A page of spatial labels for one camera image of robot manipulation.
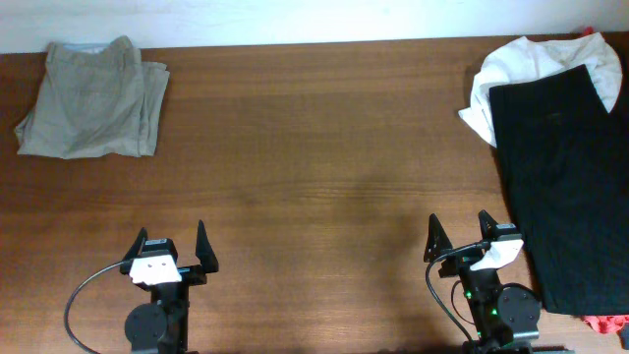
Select red garment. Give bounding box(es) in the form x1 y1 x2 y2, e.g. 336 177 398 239
583 315 628 334

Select black shorts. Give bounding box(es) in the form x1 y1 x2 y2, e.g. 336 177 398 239
488 66 628 316

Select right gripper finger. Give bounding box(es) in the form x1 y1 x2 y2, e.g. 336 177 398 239
478 209 497 240
424 213 453 263

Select folded khaki pants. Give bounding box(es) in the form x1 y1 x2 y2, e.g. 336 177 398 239
15 35 170 159

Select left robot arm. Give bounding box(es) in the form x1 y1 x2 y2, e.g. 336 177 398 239
120 222 219 354

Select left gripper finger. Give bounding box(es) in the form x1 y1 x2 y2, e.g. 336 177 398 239
123 228 147 261
196 220 219 273

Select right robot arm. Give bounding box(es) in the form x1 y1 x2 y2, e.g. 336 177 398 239
424 210 542 354

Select white printed t-shirt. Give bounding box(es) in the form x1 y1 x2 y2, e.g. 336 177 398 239
458 32 623 147

